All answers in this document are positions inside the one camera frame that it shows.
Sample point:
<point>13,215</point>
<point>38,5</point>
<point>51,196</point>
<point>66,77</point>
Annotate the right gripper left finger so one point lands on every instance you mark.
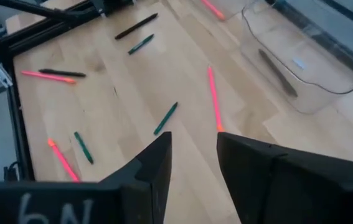
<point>132,199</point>

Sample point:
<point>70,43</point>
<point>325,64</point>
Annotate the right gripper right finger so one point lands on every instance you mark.
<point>288,193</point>

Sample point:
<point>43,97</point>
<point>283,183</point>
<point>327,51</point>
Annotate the green crayon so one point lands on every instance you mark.
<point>165,118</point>
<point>83,147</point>
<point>141,44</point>

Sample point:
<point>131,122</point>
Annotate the pink pencil orange eraser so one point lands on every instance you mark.
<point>214,96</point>
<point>62,160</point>
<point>48,76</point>
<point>213,10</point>

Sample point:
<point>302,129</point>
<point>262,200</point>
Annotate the black pen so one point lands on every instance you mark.
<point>62,73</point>
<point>136,26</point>

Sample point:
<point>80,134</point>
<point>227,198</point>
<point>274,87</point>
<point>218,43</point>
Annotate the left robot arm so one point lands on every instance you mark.
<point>114,6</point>

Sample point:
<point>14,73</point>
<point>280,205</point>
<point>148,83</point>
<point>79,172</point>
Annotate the small black camera box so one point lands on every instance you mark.
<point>11,172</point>

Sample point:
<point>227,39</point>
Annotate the black table frame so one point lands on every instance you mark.
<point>20,124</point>

